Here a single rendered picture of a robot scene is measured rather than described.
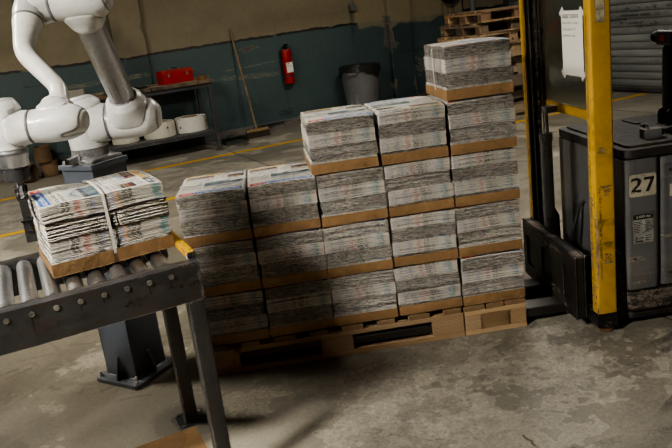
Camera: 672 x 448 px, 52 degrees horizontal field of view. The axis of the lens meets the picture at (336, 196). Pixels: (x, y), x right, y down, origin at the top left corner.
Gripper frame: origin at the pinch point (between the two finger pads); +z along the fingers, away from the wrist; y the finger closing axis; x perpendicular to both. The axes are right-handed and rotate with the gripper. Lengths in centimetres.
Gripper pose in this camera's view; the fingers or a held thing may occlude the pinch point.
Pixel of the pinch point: (30, 230)
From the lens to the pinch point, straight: 237.8
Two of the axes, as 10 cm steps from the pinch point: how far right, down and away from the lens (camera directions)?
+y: -4.4, -1.7, 8.8
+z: 1.1, 9.6, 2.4
